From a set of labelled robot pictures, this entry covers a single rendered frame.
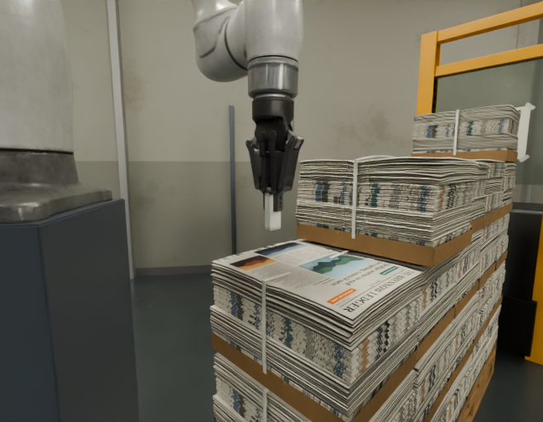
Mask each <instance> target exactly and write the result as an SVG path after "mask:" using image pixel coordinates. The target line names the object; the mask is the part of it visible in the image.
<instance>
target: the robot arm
mask: <svg viewBox="0 0 543 422"><path fill-rule="evenodd" d="M191 2H192V4H193V8H194V25H193V27H192V29H193V31H194V39H195V51H194V54H195V61H196V64H197V66H198V68H199V70H200V72H201V73H202V74H203V75H204V76H205V77H206V78H208V79H210V80H213V81H216V82H231V81H235V80H240V79H243V78H245V77H246V76H248V96H250V98H252V99H254V100H253V101H252V120H253V121H254V122H255V123H256V129H255V132H254V134H255V135H254V137H253V138H252V139H251V140H247V141H246V147H247V149H248V151H249V154H250V159H251V169H252V174H253V179H254V184H255V189H259V190H260V191H261V192H262V193H263V208H264V210H265V230H269V231H272V230H276V229H280V228H281V211H282V210H283V194H284V193H285V192H287V191H291V190H292V185H293V180H294V176H295V172H296V166H297V159H298V154H299V150H300V148H301V146H302V144H303V142H304V138H303V137H302V136H297V135H296V134H295V133H293V129H292V124H291V121H292V120H293V118H294V101H293V100H292V99H294V98H295V97H296V96H297V93H298V59H299V55H300V52H301V48H302V44H303V2H302V0H243V1H242V2H241V3H240V4H239V7H238V6H237V5H236V4H234V3H231V2H229V1H227V0H191ZM73 125H74V111H73V90H72V78H71V68H70V53H69V46H68V39H67V33H66V28H65V19H64V14H63V10H62V6H61V3H60V0H0V224H11V223H24V222H33V221H39V220H43V219H48V218H49V217H50V216H52V215H54V214H59V213H62V212H65V211H69V210H71V209H75V208H80V207H84V206H86V205H90V204H93V203H99V202H104V201H110V200H112V190H111V189H109V188H99V187H95V186H90V185H85V184H81V183H80V182H79V180H78V174H77V170H76V165H75V157H74V155H73V154H74V147H73Z"/></svg>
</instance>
